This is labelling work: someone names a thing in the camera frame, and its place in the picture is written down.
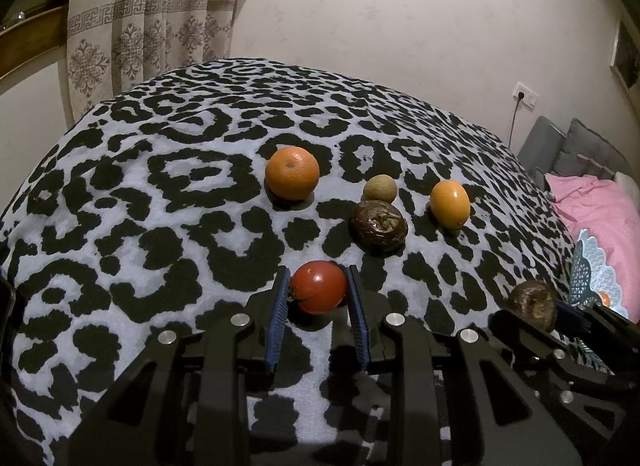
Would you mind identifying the leopard print blanket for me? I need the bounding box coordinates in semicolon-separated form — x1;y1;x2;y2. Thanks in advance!
0;58;581;466

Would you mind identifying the pink cloth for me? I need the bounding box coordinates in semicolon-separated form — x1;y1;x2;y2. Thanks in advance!
545;173;640;324

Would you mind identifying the wooden window frame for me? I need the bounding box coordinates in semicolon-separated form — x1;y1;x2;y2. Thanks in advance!
0;3;71;81

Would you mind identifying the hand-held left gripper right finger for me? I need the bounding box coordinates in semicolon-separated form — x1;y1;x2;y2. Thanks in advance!
346;264;583;466

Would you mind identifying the red tomato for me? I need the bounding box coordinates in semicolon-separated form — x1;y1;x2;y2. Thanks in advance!
290;260;349;315

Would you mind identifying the grey sofa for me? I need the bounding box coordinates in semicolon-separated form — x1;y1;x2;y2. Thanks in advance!
517;116;640;187

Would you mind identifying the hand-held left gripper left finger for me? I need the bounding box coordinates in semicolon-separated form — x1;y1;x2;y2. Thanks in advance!
65;265;293;466

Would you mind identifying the white wall socket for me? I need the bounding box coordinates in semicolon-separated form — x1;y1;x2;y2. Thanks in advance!
512;82;538;109

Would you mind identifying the beige patterned curtain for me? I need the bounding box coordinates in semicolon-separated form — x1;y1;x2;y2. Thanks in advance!
57;0;251;121

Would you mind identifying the dark power cable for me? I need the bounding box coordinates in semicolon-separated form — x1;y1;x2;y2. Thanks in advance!
506;96;523;147

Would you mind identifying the dark wrinkled passion fruit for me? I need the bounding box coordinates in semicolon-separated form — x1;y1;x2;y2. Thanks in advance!
348;200;409;253
506;280;558;333

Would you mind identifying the framed wall picture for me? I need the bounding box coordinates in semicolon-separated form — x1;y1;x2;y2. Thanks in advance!
611;20;640;91

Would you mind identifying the brown-green round fruit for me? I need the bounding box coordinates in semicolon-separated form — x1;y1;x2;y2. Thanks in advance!
363;174;398;205

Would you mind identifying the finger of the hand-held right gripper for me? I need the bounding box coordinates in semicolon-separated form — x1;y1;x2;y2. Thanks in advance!
556;302;631;347
489;310;592;373

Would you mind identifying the light blue lattice basket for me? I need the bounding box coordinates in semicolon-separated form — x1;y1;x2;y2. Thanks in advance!
569;229;629;374

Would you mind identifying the grey cushion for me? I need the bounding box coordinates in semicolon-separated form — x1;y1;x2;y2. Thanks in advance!
552;118;632;179

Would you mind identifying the white pillow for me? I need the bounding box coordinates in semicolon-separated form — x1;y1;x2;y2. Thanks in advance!
614;172;640;199

